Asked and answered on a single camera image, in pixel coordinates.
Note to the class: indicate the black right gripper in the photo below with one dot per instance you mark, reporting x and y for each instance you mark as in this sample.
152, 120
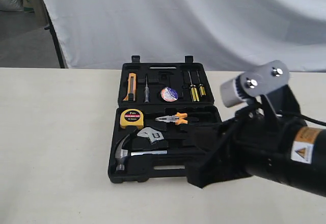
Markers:
257, 141

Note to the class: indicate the adjustable wrench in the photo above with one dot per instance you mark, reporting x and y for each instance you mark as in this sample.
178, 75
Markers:
149, 138

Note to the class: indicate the blue electrical tape roll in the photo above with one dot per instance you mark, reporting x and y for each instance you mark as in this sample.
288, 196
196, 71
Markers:
169, 95

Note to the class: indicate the claw hammer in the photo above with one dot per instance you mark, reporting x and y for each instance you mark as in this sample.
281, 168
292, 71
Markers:
121, 155

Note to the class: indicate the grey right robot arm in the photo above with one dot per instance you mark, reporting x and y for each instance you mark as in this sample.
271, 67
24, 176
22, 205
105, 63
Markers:
310, 148

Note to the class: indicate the black plastic tool case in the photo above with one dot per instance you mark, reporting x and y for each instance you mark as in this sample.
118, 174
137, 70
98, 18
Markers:
180, 153

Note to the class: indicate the yellow black screwdriver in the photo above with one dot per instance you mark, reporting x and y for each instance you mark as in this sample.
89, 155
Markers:
193, 89
201, 86

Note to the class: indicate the clear tester screwdriver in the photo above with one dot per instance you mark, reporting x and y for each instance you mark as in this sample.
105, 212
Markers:
146, 90

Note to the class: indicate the yellow tape measure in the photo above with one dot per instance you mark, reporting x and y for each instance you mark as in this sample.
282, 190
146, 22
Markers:
132, 117

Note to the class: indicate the orange utility knife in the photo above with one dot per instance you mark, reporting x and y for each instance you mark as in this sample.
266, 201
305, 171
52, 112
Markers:
131, 88

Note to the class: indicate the white backdrop cloth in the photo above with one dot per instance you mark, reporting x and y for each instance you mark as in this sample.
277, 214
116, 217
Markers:
227, 35

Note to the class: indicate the black backdrop stand pole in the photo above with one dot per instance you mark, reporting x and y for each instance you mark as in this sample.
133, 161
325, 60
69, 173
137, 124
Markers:
50, 27

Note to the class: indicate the wooden cabinet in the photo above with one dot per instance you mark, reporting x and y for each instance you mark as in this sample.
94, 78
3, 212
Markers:
40, 12

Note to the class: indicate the orange handled pliers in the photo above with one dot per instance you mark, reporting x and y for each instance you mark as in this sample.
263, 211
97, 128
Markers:
177, 119

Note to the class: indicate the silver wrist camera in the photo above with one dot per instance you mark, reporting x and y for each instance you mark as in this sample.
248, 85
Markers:
265, 86

